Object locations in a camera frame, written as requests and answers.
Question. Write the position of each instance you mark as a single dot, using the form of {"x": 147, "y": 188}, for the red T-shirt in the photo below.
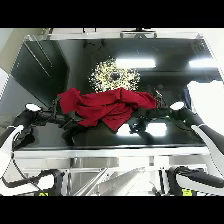
{"x": 100, "y": 105}

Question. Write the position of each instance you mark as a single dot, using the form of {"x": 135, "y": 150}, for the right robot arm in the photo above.
{"x": 207, "y": 134}

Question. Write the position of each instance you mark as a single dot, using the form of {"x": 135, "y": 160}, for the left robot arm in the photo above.
{"x": 43, "y": 116}

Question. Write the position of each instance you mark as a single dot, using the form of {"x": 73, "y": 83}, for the silver frame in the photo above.
{"x": 100, "y": 153}

